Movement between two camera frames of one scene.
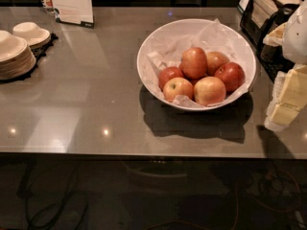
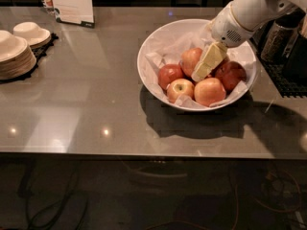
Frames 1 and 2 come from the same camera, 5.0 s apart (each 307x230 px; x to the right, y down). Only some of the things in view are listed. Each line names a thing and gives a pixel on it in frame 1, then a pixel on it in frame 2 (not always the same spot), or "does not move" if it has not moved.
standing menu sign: x=72 y=4 does not move
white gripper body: x=295 y=38 → x=228 y=28
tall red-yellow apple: x=194 y=62 does not move
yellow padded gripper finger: x=289 y=98 → x=213 y=55
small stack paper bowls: x=30 y=32 does not move
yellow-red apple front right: x=209 y=90 does not move
